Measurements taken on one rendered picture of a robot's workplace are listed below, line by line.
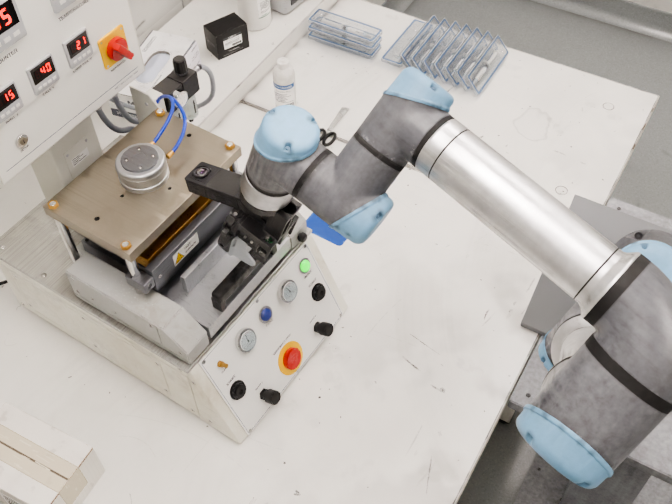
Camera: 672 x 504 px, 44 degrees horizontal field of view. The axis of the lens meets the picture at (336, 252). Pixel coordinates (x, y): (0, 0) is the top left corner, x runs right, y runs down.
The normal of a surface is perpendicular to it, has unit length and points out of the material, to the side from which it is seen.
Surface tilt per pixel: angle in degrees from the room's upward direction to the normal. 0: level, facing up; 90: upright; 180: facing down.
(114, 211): 0
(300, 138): 19
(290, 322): 65
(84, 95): 90
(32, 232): 0
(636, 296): 28
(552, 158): 0
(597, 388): 42
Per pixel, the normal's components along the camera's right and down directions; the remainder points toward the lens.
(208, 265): 0.83, 0.42
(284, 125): 0.27, -0.44
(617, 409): -0.23, 0.15
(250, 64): -0.01, -0.63
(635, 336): -0.48, -0.11
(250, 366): 0.75, 0.11
